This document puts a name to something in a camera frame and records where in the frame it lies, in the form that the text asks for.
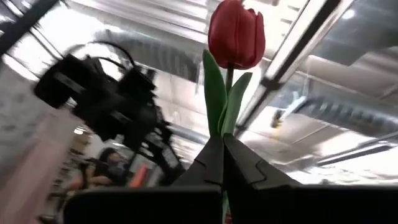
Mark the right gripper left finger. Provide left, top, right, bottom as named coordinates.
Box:
left=63, top=135, right=225, bottom=224

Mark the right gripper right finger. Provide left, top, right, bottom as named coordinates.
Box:
left=223, top=133, right=398, bottom=224

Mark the dark red artificial tulip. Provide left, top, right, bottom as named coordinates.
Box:
left=202, top=0, right=267, bottom=139

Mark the orange object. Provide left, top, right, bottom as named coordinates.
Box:
left=129, top=163, right=150, bottom=187

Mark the person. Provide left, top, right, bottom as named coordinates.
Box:
left=67, top=147, right=131, bottom=190

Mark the long LED light bar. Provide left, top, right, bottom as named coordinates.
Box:
left=234, top=0, right=357, bottom=138

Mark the large silver spiral duct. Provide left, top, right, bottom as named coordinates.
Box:
left=93, top=29, right=398, bottom=138

